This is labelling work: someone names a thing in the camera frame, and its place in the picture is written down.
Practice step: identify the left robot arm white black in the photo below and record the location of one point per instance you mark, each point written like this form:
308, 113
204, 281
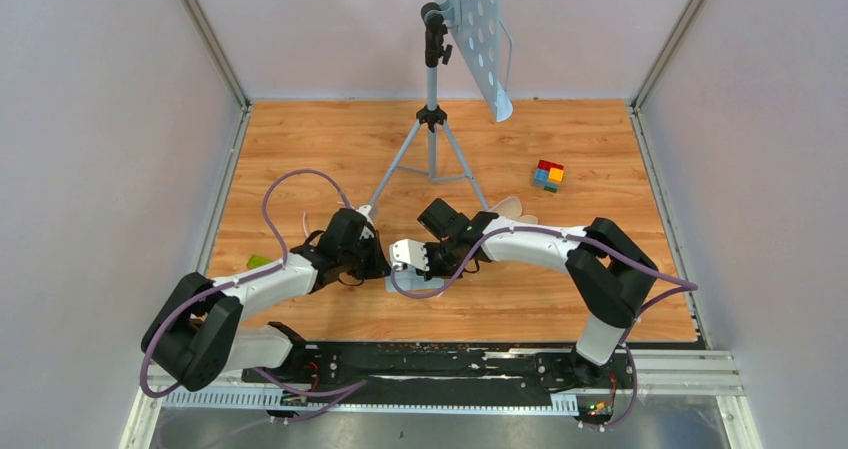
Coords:
198, 333

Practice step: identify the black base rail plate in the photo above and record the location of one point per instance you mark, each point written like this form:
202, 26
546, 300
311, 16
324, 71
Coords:
448, 376

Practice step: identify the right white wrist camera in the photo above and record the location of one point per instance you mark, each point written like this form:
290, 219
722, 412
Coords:
408, 253

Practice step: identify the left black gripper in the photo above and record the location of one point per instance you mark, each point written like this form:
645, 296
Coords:
379, 264

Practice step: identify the white frame sunglasses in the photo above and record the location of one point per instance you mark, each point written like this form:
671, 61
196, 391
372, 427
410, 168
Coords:
311, 224

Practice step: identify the silver tripod stand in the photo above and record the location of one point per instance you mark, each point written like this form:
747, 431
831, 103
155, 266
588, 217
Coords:
431, 117

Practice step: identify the light blue cleaning cloth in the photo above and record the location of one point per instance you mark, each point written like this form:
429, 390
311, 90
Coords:
406, 281

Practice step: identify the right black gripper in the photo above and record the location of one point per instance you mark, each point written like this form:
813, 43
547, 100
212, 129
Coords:
434, 272

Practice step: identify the green toy piece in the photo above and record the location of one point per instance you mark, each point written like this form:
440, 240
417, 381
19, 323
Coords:
256, 261

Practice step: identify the perforated light blue panel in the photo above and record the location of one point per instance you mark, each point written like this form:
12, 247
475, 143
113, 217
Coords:
486, 46

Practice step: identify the pink glasses case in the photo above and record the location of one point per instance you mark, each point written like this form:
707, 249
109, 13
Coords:
512, 208

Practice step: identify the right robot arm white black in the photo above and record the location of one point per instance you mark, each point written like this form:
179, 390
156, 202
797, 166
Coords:
611, 273

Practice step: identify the colourful block cube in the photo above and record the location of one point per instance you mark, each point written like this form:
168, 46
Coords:
548, 176

